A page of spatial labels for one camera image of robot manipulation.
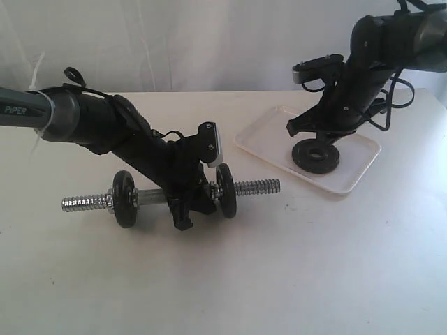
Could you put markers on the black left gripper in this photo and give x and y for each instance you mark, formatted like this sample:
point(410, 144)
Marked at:
point(176, 167)

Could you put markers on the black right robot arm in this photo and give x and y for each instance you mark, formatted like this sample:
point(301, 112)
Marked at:
point(403, 40)

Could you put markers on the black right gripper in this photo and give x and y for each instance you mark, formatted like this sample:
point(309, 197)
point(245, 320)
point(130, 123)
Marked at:
point(346, 103)

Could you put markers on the chrome threaded dumbbell bar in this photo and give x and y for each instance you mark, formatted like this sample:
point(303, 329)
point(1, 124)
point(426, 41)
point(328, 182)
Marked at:
point(156, 196)

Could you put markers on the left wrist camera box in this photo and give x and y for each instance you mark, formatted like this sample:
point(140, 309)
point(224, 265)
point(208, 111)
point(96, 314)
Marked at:
point(209, 144)

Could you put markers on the white zip tie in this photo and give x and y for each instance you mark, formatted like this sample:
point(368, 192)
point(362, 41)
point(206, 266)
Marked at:
point(42, 97)

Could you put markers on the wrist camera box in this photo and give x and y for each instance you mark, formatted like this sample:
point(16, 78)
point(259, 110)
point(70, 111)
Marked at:
point(327, 68)
point(209, 144)

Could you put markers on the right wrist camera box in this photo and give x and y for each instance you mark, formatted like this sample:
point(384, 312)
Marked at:
point(327, 68)

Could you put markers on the chrome spinlock collar nut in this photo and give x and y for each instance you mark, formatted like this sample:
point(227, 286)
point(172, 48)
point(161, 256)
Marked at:
point(109, 202)

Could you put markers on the black weight plate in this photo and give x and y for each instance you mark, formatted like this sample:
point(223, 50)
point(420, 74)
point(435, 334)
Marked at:
point(314, 156)

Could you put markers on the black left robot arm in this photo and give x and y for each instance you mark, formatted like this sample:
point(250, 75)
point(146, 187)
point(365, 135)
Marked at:
point(103, 123)

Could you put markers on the white background curtain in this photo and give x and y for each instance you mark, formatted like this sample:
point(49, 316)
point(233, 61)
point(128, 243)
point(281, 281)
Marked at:
point(173, 45)

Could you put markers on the white rectangular plastic tray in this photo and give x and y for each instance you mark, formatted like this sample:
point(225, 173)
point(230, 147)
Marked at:
point(267, 138)

